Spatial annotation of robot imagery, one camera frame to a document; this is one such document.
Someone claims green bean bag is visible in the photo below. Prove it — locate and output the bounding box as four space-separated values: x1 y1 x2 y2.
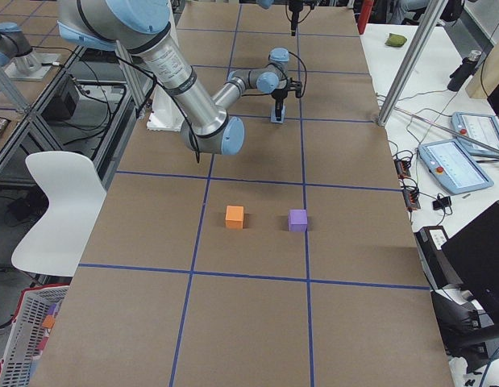
385 33 407 48

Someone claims light blue foam block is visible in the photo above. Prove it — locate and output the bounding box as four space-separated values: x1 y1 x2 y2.
270 106 286 124

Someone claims orange foam block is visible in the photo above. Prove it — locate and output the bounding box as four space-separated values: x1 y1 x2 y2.
225 205 244 230

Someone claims purple foam block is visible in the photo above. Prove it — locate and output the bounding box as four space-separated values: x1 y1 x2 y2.
288 209 308 232

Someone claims black water bottle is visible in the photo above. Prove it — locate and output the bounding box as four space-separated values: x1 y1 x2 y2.
447 50 483 92

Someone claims red cylinder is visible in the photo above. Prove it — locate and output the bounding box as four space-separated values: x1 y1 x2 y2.
357 0 374 35

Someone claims far blue teach pendant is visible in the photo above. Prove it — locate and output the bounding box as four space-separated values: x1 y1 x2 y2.
451 112 499 150

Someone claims white perforated basket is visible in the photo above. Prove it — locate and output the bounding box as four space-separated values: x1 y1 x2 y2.
0 284 69 386

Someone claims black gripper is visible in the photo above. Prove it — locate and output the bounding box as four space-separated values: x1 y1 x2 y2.
288 0 304 36
271 88 289 122

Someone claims near blue teach pendant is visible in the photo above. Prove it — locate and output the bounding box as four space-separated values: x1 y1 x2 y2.
418 139 494 194

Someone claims white plastic chair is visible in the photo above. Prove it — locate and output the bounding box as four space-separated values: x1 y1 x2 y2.
11 151 106 277

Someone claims small orange basket block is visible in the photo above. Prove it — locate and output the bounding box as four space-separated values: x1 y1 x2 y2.
41 314 56 330

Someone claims black power adapter box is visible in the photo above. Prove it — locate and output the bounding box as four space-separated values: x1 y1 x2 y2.
414 226 463 289

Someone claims white camera pedestal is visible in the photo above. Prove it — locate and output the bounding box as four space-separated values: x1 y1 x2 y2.
147 88 184 131

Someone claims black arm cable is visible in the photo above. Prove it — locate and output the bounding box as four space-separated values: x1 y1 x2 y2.
111 50 308 164

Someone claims blue teach pendant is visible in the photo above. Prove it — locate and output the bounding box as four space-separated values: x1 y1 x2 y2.
451 112 499 150
418 139 494 194

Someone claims black laptop monitor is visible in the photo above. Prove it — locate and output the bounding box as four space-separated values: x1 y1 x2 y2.
442 200 499 323

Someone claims orange terminal block strip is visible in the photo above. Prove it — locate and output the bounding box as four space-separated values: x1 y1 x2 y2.
393 158 421 212

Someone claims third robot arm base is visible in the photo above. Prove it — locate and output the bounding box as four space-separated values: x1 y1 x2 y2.
0 22 60 81

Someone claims aluminium frame post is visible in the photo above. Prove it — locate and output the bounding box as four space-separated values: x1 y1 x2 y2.
376 0 447 127

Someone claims black device on floor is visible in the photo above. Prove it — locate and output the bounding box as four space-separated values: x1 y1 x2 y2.
42 80 79 121

